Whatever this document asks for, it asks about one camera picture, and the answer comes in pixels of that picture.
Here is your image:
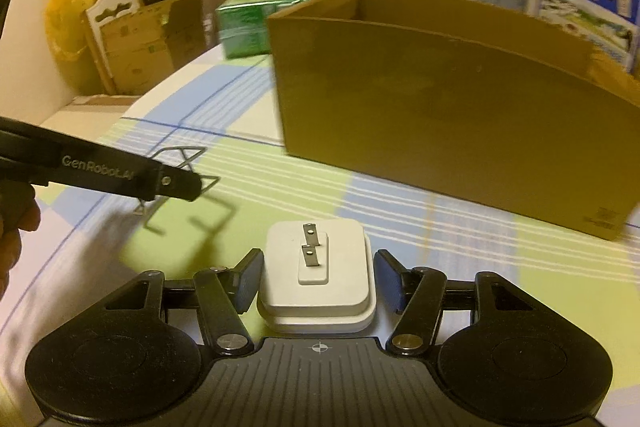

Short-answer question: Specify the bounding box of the green tissue multipack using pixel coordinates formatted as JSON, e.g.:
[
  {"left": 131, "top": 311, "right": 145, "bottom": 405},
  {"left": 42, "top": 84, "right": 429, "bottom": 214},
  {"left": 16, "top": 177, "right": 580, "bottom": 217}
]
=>
[{"left": 215, "top": 0, "right": 358, "bottom": 60}]

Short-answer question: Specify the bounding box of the white plug adapter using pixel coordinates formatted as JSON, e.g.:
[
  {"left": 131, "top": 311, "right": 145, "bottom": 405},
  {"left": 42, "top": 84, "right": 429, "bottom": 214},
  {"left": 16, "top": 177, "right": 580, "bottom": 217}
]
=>
[{"left": 256, "top": 219, "right": 377, "bottom": 334}]

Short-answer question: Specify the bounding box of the white ornate board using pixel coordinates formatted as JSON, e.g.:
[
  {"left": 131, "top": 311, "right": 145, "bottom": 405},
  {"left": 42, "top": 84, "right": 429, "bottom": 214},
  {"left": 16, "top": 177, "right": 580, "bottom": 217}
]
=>
[{"left": 82, "top": 0, "right": 144, "bottom": 96}]

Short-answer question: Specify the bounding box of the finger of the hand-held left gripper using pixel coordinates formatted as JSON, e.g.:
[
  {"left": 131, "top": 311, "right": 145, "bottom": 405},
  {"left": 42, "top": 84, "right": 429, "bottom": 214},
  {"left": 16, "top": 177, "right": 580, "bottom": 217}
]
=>
[{"left": 135, "top": 161, "right": 204, "bottom": 204}]

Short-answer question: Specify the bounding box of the yellow plastic bag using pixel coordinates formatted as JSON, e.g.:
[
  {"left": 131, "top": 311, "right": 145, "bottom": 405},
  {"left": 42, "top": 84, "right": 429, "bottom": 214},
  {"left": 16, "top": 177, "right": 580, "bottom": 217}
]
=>
[{"left": 44, "top": 0, "right": 109, "bottom": 90}]

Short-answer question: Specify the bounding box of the brown cardboard storage box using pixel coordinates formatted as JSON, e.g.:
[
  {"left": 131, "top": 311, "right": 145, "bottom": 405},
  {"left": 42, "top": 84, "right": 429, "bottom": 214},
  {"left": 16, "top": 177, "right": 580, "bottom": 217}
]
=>
[{"left": 102, "top": 0, "right": 206, "bottom": 95}]

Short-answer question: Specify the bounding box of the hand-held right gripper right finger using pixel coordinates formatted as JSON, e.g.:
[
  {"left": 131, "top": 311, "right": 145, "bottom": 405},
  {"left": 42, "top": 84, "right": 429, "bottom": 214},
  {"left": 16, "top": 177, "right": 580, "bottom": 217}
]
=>
[{"left": 374, "top": 249, "right": 531, "bottom": 358}]

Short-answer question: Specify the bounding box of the person's left hand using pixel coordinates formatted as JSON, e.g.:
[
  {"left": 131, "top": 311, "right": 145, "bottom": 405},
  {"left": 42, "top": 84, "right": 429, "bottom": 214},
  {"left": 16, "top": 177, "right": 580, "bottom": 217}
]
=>
[{"left": 0, "top": 185, "right": 42, "bottom": 304}]

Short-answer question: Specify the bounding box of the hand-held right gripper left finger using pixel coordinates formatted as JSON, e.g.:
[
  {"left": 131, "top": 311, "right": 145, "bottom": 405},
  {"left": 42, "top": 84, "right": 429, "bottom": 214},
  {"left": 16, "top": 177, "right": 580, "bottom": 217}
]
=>
[{"left": 102, "top": 248, "right": 265, "bottom": 358}]

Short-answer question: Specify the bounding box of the blue milk carton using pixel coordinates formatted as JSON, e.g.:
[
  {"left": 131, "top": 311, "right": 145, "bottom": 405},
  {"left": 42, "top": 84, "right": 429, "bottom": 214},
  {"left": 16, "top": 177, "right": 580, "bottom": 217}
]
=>
[{"left": 531, "top": 0, "right": 640, "bottom": 75}]

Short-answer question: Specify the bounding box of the metal wire stand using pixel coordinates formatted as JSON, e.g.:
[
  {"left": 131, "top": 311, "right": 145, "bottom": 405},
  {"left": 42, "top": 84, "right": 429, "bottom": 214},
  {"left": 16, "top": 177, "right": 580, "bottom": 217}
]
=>
[{"left": 134, "top": 146, "right": 236, "bottom": 236}]

